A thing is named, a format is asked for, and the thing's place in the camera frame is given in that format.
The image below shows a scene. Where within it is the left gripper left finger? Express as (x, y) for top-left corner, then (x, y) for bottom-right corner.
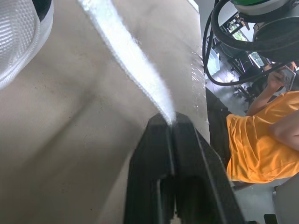
(123, 113), (176, 224)

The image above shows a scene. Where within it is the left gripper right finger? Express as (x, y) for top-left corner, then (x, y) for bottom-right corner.
(171, 112), (246, 224)

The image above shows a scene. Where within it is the person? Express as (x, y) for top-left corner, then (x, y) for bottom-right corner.
(225, 61), (299, 190)

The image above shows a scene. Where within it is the black cable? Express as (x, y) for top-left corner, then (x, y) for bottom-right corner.
(202, 0), (299, 86)

